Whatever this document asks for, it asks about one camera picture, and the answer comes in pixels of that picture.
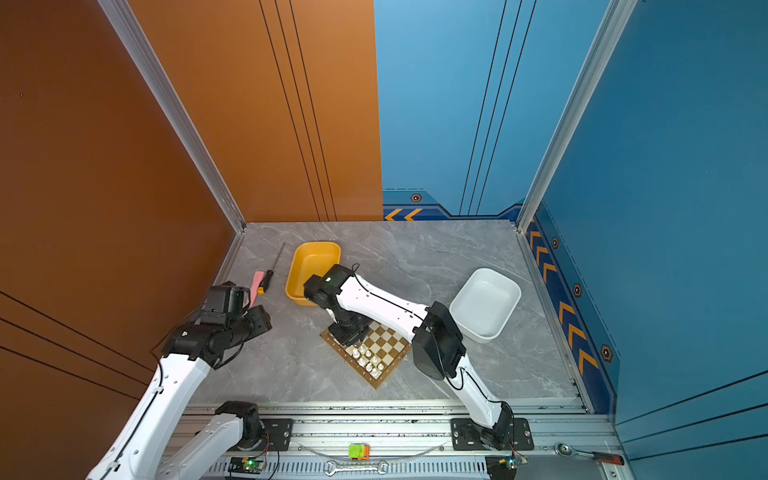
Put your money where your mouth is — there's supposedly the yellow plastic tray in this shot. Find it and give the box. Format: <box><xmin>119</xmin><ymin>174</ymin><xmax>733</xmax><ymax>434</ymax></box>
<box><xmin>285</xmin><ymin>241</ymin><xmax>342</xmax><ymax>307</ymax></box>

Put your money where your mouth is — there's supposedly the white plastic tray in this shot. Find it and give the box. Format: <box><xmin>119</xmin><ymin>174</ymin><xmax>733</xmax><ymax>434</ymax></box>
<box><xmin>449</xmin><ymin>268</ymin><xmax>522</xmax><ymax>344</ymax></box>

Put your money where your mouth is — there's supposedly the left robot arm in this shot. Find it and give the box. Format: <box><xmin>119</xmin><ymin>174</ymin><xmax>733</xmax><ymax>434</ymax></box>
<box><xmin>88</xmin><ymin>282</ymin><xmax>271</xmax><ymax>479</ymax></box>

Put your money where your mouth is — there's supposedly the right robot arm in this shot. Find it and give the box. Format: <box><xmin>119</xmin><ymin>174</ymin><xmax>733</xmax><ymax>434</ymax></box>
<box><xmin>303</xmin><ymin>264</ymin><xmax>515</xmax><ymax>450</ymax></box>

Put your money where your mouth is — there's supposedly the wooden chess board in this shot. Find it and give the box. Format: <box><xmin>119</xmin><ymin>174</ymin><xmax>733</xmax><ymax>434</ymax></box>
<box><xmin>321</xmin><ymin>322</ymin><xmax>411</xmax><ymax>389</ymax></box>

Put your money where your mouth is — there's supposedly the left green circuit board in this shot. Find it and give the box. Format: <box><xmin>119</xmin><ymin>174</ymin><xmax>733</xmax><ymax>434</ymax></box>
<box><xmin>227</xmin><ymin>457</ymin><xmax>267</xmax><ymax>475</ymax></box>

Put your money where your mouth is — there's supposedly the green circuit board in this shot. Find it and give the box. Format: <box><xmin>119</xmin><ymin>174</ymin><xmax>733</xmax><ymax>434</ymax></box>
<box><xmin>227</xmin><ymin>457</ymin><xmax>267</xmax><ymax>475</ymax></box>
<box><xmin>485</xmin><ymin>455</ymin><xmax>529</xmax><ymax>480</ymax></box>

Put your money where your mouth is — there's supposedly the right green circuit board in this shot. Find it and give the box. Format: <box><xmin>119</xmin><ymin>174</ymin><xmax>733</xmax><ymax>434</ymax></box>
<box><xmin>485</xmin><ymin>455</ymin><xmax>529</xmax><ymax>480</ymax></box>

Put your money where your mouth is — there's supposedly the pink flat tool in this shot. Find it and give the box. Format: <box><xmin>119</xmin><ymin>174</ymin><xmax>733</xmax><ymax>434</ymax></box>
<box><xmin>250</xmin><ymin>270</ymin><xmax>265</xmax><ymax>304</ymax></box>

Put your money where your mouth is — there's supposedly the orange green small block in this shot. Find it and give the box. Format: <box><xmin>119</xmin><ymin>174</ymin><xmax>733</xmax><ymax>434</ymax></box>
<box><xmin>347</xmin><ymin>443</ymin><xmax>370</xmax><ymax>460</ymax></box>

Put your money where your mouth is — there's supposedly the silver combination wrench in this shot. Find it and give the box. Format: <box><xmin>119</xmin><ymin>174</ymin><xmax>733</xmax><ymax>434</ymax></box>
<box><xmin>324</xmin><ymin>460</ymin><xmax>390</xmax><ymax>477</ymax></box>

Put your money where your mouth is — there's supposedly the yellow handled screwdriver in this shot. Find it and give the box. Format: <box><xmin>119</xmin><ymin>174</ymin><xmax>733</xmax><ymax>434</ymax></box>
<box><xmin>257</xmin><ymin>243</ymin><xmax>286</xmax><ymax>295</ymax></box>

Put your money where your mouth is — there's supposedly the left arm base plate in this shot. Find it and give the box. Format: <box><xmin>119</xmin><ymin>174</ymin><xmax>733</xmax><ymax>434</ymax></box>
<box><xmin>227</xmin><ymin>418</ymin><xmax>294</xmax><ymax>455</ymax></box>

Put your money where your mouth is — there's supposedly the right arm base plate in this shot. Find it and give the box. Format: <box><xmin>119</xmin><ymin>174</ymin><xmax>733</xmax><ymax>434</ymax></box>
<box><xmin>450</xmin><ymin>418</ymin><xmax>535</xmax><ymax>452</ymax></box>

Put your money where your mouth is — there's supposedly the aluminium rail frame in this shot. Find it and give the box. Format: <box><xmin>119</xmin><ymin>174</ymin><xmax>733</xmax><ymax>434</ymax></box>
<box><xmin>163</xmin><ymin>399</ymin><xmax>630</xmax><ymax>479</ymax></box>

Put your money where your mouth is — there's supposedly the red handled ratchet wrench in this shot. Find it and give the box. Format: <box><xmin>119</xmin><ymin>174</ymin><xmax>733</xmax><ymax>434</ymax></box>
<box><xmin>555</xmin><ymin>443</ymin><xmax>625</xmax><ymax>466</ymax></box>

